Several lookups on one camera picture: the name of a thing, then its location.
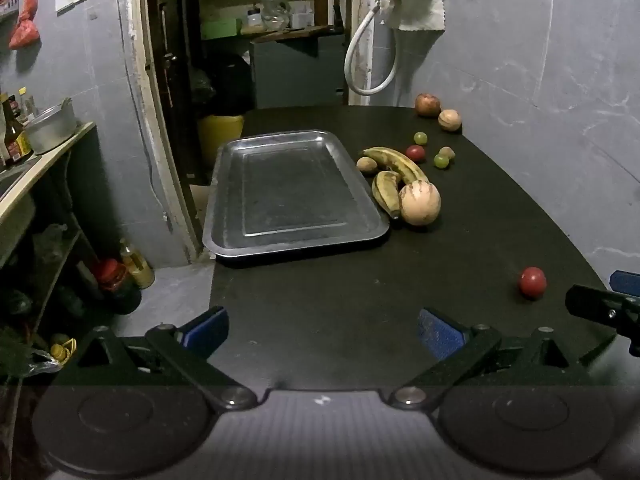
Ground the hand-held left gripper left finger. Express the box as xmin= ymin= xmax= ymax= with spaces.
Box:
xmin=65 ymin=306 xmax=260 ymax=411

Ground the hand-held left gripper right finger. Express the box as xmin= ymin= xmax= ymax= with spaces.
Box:
xmin=389 ymin=307 xmax=591 ymax=410

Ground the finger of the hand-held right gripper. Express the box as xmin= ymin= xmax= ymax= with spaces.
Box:
xmin=610 ymin=270 xmax=640 ymax=295
xmin=565 ymin=284 xmax=640 ymax=356

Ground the large striped pepino melon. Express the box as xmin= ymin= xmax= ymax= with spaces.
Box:
xmin=398 ymin=180 xmax=442 ymax=226

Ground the short spotted banana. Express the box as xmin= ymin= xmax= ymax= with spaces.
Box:
xmin=371 ymin=170 xmax=403 ymax=220

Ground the metal baking tray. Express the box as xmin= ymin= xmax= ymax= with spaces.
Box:
xmin=202 ymin=130 xmax=391 ymax=265

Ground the long yellow banana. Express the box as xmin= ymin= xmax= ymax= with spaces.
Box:
xmin=362 ymin=146 xmax=431 ymax=186

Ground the cooking oil bottle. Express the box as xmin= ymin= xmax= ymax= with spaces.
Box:
xmin=119 ymin=239 xmax=156 ymax=290

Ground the red-lidded dark jar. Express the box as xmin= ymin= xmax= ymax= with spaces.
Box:
xmin=90 ymin=258 xmax=143 ymax=315

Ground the cardboard sheet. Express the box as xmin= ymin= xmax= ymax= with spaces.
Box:
xmin=189 ymin=184 xmax=217 ymax=257

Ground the yellow-capped container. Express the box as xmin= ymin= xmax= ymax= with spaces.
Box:
xmin=50 ymin=338 xmax=78 ymax=364

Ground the yellow jerry can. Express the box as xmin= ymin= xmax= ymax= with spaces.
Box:
xmin=197 ymin=114 xmax=245 ymax=166

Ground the red apple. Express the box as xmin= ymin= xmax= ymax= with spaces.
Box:
xmin=415 ymin=92 xmax=442 ymax=118

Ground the wooden shelf counter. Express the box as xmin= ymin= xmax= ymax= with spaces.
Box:
xmin=0 ymin=121 xmax=99 ymax=391

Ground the metal sink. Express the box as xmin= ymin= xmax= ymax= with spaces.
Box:
xmin=0 ymin=165 xmax=27 ymax=197

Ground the metal pot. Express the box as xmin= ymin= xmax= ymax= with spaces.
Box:
xmin=24 ymin=99 xmax=78 ymax=155

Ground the dark sauce bottle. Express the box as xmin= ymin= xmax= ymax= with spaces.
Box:
xmin=0 ymin=94 xmax=34 ymax=166

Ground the dark cabinet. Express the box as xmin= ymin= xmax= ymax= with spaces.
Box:
xmin=249 ymin=30 xmax=347 ymax=109

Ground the green box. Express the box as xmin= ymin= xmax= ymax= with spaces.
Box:
xmin=200 ymin=19 xmax=243 ymax=40

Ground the clear plastic bag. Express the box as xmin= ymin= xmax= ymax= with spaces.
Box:
xmin=260 ymin=0 xmax=292 ymax=30

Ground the white wall cable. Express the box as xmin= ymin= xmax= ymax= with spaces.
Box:
xmin=114 ymin=0 xmax=169 ymax=222

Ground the white hose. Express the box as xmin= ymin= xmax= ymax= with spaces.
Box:
xmin=345 ymin=0 xmax=398 ymax=96

